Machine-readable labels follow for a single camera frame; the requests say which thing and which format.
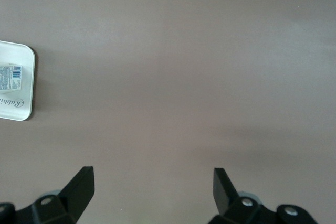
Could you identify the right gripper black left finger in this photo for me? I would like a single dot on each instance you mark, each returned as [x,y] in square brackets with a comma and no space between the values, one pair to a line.
[78,190]

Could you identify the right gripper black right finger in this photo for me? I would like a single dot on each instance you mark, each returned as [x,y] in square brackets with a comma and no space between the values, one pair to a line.
[223,192]

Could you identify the cream tray with rabbit print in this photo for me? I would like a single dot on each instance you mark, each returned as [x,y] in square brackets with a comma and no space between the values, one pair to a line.
[26,103]

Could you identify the brown table cover sheet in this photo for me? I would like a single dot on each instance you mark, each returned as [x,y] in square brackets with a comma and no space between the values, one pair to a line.
[183,64]

